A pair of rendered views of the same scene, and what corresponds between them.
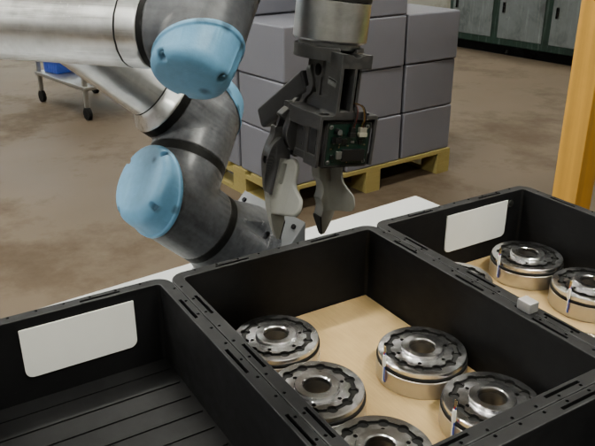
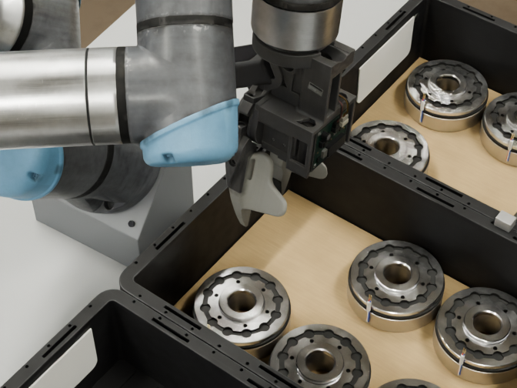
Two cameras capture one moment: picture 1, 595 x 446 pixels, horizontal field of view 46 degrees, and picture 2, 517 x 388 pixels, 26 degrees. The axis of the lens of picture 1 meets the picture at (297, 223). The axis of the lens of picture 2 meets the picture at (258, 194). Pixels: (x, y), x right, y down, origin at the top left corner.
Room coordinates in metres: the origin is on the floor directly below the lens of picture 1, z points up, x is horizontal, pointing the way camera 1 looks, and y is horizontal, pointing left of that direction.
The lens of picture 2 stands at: (0.04, 0.27, 1.81)
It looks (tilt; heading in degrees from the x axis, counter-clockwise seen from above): 47 degrees down; 338
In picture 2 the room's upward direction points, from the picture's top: straight up
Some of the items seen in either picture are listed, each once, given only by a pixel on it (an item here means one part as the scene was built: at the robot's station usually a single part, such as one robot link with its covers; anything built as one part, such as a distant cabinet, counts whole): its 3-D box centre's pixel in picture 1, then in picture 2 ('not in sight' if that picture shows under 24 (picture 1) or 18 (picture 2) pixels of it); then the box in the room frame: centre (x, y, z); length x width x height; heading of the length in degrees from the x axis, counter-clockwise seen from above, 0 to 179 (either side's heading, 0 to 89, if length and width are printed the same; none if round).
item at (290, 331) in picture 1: (275, 334); (241, 302); (0.71, 0.03, 0.86); 0.05 x 0.05 x 0.01
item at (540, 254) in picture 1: (527, 253); (448, 84); (0.93, -0.34, 0.86); 0.05 x 0.05 x 0.01
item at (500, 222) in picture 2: (528, 304); (505, 221); (0.66, -0.25, 0.94); 0.02 x 0.01 x 0.01; 32
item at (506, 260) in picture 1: (527, 256); (447, 87); (0.93, -0.34, 0.86); 0.10 x 0.10 x 0.01
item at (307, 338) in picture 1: (275, 338); (241, 305); (0.71, 0.03, 0.86); 0.10 x 0.10 x 0.01
